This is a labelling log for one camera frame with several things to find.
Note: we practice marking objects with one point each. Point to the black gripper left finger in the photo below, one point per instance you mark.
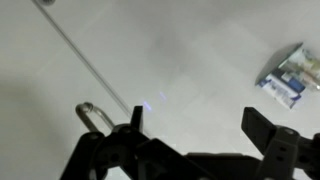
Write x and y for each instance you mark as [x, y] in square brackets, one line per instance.
[137, 118]

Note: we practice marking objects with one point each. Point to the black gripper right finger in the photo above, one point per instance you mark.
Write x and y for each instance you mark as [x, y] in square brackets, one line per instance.
[257, 128]

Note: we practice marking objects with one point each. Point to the chrome door handle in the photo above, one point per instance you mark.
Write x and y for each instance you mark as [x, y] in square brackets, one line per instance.
[86, 109]

